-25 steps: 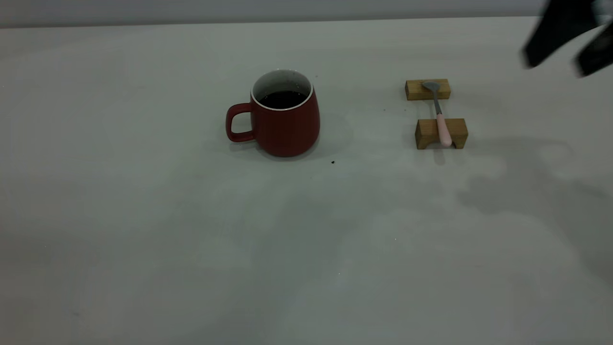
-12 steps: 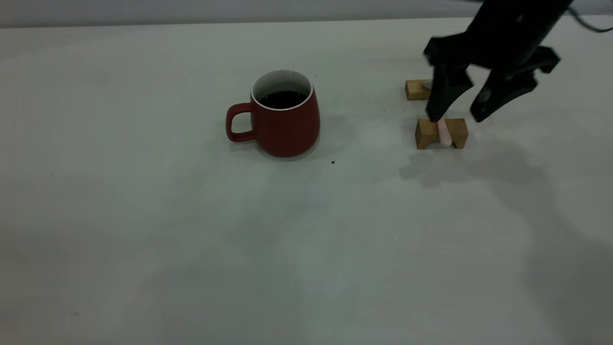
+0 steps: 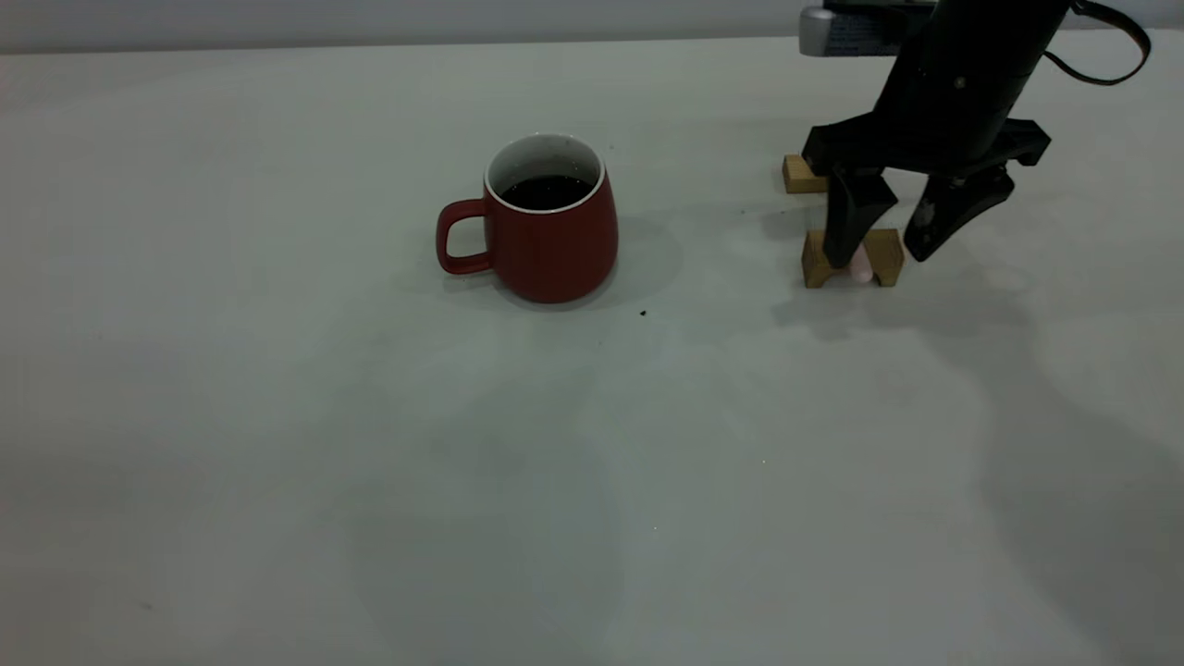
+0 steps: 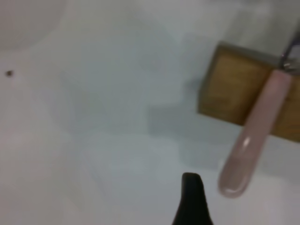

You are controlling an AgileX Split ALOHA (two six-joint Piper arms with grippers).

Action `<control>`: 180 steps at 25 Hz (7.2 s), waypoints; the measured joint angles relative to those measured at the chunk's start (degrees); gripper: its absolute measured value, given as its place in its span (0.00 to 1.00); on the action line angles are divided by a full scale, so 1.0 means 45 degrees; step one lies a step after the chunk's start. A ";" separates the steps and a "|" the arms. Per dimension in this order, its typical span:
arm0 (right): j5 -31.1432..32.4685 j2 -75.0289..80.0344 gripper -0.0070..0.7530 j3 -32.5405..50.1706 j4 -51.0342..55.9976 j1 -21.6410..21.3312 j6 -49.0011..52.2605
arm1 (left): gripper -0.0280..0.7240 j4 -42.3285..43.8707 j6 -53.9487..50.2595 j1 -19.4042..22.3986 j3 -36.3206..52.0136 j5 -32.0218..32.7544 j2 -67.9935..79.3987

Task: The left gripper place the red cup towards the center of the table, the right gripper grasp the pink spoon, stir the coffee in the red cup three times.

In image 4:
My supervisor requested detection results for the arched wooden block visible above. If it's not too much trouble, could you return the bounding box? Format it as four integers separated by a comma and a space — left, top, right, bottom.
196, 41, 300, 143

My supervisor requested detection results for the pink handled metal spoon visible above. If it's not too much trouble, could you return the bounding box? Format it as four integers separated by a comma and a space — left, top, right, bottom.
217, 30, 300, 199

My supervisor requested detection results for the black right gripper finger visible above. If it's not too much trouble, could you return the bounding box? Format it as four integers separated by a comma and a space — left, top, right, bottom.
172, 172, 214, 225

